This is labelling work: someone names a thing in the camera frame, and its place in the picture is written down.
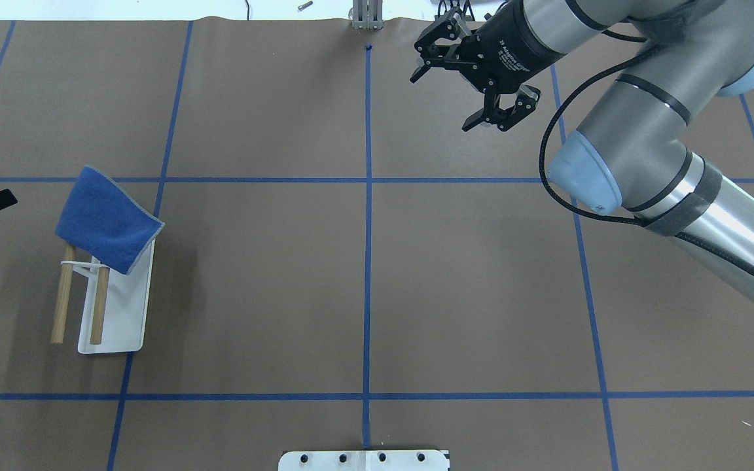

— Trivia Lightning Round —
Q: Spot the blue microfiber towel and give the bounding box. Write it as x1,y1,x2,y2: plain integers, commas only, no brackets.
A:
55,165,165,275

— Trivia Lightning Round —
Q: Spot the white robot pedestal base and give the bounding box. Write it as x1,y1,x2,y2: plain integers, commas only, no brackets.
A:
278,449,451,470

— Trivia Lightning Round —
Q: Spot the aluminium frame post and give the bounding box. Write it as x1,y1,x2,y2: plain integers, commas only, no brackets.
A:
350,0,385,30

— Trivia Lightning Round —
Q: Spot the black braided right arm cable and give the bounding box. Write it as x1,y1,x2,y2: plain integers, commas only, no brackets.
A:
537,49,754,308

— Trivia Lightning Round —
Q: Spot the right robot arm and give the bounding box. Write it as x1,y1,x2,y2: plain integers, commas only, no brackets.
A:
410,1,754,301

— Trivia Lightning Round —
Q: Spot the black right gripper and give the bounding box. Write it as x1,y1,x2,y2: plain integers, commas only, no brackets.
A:
410,7,551,132

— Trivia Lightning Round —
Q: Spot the white wooden towel rack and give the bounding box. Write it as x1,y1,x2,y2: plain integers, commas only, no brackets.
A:
50,237,155,355

